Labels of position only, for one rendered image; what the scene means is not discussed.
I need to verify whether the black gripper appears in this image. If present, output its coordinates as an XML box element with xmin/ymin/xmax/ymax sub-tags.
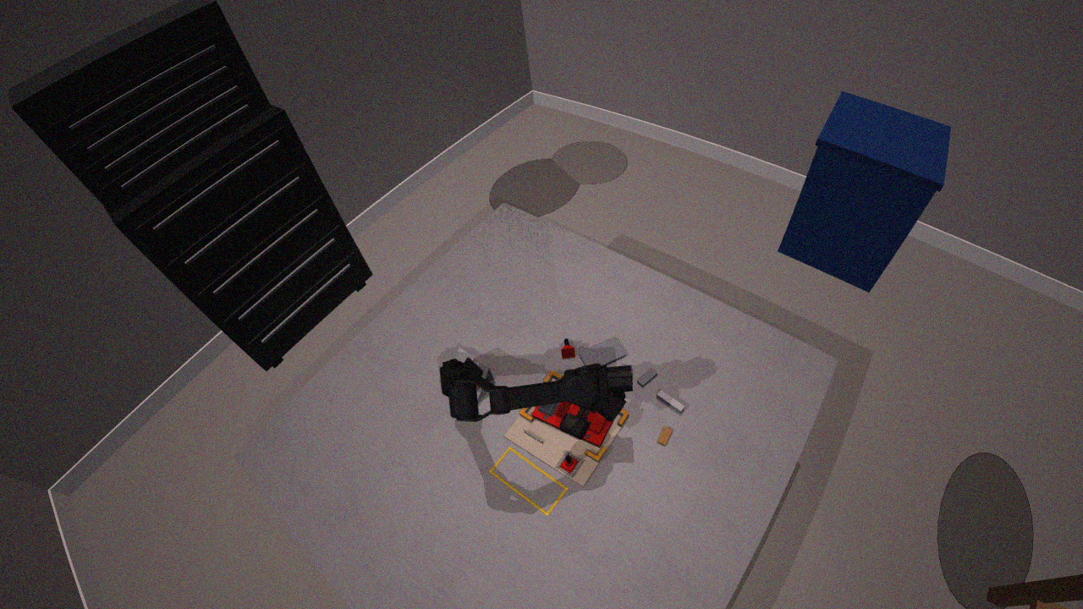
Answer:
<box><xmin>560</xmin><ymin>405</ymin><xmax>591</xmax><ymax>439</ymax></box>

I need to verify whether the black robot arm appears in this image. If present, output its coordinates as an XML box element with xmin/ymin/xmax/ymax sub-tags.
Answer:
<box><xmin>440</xmin><ymin>357</ymin><xmax>632</xmax><ymax>422</ymax></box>

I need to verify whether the brown flat block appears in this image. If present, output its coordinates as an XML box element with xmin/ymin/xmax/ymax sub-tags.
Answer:
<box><xmin>657</xmin><ymin>426</ymin><xmax>673</xmax><ymax>448</ymax></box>

